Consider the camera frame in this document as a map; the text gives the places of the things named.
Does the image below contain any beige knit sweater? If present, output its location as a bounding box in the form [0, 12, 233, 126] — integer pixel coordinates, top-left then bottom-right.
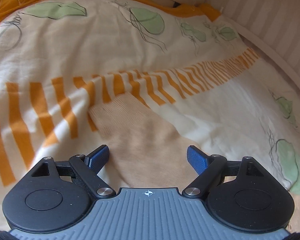
[89, 90, 300, 231]

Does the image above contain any leaf patterned duvet cover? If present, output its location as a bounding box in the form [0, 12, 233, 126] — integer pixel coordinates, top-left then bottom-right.
[0, 0, 300, 230]

